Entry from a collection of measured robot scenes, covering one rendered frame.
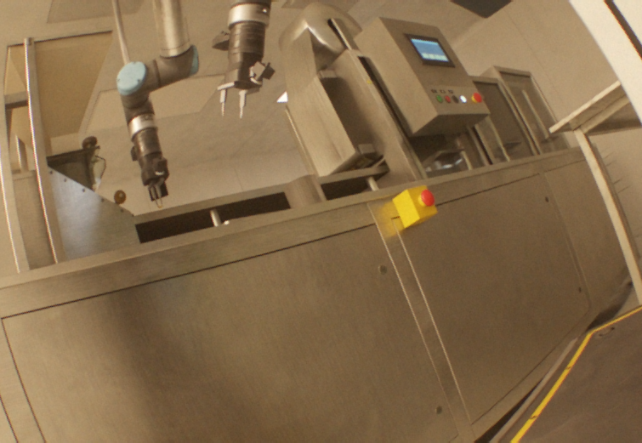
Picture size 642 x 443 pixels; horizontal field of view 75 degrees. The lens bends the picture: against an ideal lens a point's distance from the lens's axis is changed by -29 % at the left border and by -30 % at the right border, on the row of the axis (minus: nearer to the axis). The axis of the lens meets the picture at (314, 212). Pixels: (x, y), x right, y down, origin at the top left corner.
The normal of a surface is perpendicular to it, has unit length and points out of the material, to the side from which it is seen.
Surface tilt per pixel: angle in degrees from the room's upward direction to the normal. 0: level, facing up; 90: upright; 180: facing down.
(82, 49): 114
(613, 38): 90
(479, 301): 90
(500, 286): 90
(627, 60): 90
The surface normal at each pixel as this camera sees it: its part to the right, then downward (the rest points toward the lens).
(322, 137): -0.76, 0.18
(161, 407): 0.52, -0.40
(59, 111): 0.63, 0.00
